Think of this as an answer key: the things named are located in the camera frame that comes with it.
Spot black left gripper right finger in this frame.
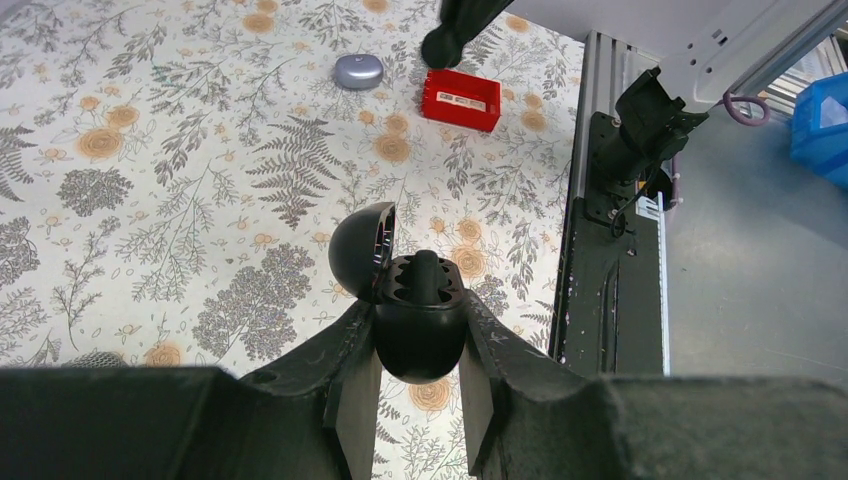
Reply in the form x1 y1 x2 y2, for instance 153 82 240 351
459 293 847 479

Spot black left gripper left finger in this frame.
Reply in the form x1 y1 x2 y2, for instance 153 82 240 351
1 301 381 479

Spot black earbud charging case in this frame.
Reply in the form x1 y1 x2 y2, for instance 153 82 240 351
328 202 470 384

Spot black clip earbud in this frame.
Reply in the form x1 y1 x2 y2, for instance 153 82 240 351
410 250 443 305

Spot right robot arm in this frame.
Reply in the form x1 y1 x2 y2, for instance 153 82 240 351
559 1 847 181

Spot floral table mat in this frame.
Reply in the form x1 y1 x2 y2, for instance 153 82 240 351
0 0 588 480

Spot red toy block box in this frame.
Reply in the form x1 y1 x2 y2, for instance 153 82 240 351
420 69 502 133

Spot blue plastic bin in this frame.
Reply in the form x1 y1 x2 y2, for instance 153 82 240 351
790 73 847 190

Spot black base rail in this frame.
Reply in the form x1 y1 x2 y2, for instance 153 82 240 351
549 112 670 376

